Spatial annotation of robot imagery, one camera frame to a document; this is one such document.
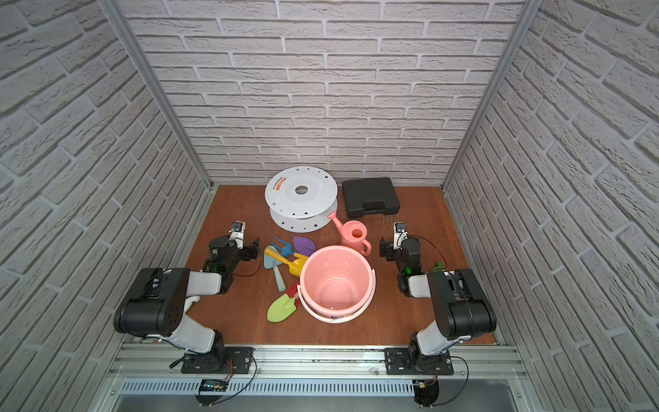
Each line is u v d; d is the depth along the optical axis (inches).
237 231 31.9
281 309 32.9
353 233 35.3
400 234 31.2
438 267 36.5
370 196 43.6
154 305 18.0
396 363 28.6
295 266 36.6
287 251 38.2
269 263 36.9
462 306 18.2
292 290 34.5
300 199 40.4
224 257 29.1
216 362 26.4
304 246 38.6
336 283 34.6
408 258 28.0
